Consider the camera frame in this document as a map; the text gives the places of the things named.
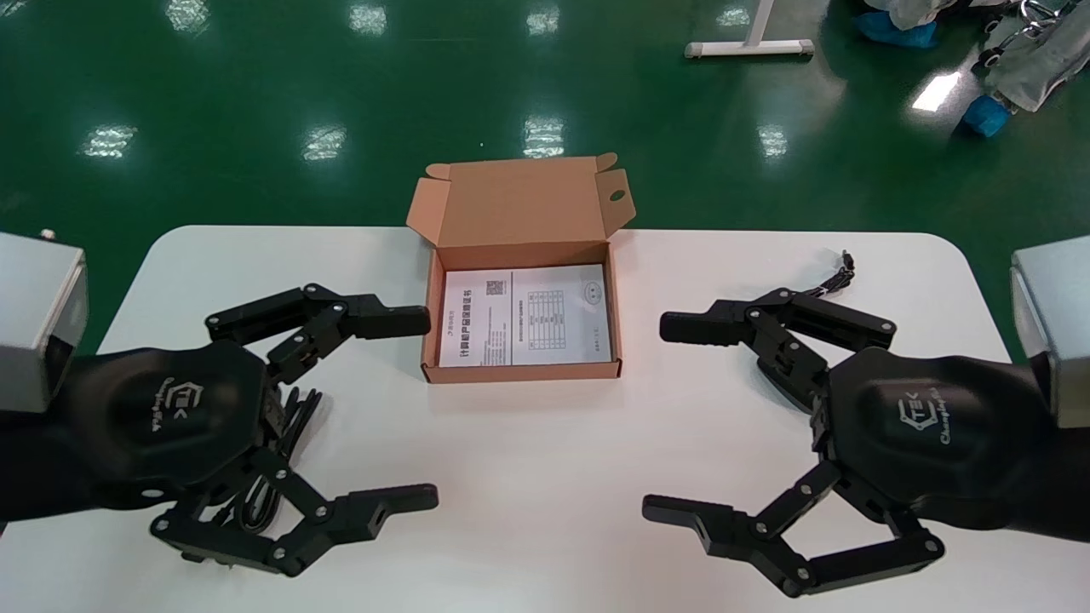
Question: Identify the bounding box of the black wired computer mouse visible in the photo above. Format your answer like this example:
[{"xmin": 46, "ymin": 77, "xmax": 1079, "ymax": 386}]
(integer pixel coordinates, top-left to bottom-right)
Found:
[{"xmin": 796, "ymin": 249, "xmax": 857, "ymax": 299}]

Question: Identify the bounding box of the brown cardboard storage box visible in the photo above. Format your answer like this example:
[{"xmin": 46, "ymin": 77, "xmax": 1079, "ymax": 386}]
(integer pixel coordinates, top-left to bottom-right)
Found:
[{"xmin": 406, "ymin": 153, "xmax": 637, "ymax": 385}]

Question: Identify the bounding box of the blue shoe cover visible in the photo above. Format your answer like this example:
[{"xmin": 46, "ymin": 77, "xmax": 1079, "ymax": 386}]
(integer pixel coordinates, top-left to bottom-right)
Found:
[
  {"xmin": 957, "ymin": 94, "xmax": 1014, "ymax": 140},
  {"xmin": 856, "ymin": 10, "xmax": 939, "ymax": 50}
]

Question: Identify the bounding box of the black power cable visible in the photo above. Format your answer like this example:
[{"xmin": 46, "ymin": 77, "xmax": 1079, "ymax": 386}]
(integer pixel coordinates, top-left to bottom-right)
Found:
[{"xmin": 196, "ymin": 387, "xmax": 324, "ymax": 539}]

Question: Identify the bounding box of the chrome chair base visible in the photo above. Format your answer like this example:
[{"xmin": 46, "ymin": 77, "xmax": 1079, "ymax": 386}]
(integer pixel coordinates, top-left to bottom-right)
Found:
[{"xmin": 978, "ymin": 0, "xmax": 1058, "ymax": 69}]

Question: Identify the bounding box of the white table leg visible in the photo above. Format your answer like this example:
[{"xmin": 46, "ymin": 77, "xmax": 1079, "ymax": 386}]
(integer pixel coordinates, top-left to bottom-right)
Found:
[{"xmin": 685, "ymin": 0, "xmax": 815, "ymax": 60}]

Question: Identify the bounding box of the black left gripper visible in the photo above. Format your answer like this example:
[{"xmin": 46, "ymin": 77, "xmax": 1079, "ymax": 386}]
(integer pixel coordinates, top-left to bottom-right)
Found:
[{"xmin": 60, "ymin": 284, "xmax": 439, "ymax": 578}]

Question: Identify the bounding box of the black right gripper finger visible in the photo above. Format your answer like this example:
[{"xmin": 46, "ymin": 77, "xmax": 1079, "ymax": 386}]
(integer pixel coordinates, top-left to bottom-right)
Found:
[{"xmin": 660, "ymin": 288, "xmax": 897, "ymax": 414}]

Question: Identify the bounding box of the white printed warranty sheet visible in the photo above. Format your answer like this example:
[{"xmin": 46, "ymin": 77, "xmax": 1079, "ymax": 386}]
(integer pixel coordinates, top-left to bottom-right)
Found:
[{"xmin": 439, "ymin": 263, "xmax": 614, "ymax": 369}]

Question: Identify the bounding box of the gray trouser leg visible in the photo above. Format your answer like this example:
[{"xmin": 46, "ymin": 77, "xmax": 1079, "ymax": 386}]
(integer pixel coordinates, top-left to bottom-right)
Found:
[
  {"xmin": 862, "ymin": 0, "xmax": 1010, "ymax": 26},
  {"xmin": 984, "ymin": 4, "xmax": 1090, "ymax": 113}
]

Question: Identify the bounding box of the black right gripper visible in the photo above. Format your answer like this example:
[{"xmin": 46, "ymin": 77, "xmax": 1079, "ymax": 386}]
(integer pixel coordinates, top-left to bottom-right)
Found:
[{"xmin": 641, "ymin": 347, "xmax": 1057, "ymax": 599}]

